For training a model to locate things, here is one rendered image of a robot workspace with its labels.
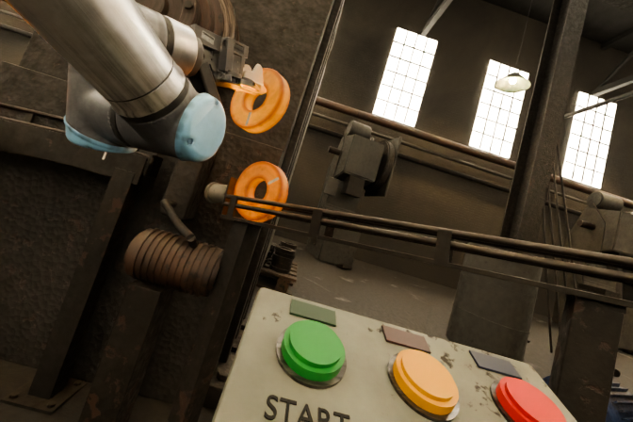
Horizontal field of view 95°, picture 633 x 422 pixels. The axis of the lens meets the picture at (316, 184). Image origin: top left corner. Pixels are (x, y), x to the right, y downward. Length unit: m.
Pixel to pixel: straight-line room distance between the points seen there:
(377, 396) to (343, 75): 7.75
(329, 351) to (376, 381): 0.04
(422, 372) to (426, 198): 7.57
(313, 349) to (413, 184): 7.50
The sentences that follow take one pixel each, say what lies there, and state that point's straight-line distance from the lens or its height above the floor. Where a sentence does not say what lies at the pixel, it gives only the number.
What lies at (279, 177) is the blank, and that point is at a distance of 0.71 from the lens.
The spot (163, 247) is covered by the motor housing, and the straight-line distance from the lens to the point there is 0.80.
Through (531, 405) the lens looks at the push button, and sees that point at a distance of 0.27.
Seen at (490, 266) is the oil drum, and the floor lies 0.72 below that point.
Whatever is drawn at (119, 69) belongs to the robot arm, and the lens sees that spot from 0.35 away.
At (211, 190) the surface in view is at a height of 0.67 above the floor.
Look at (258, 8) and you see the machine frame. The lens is 1.30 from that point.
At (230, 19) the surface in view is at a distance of 1.10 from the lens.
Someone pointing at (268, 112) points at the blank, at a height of 0.87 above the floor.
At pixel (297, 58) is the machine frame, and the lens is 1.19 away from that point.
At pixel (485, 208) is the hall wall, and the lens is 8.56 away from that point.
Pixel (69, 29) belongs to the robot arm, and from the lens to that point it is 0.34.
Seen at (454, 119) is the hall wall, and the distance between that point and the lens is 8.48.
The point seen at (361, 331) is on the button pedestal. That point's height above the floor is 0.61.
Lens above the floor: 0.68
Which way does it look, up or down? 6 degrees up
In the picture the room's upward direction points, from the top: 17 degrees clockwise
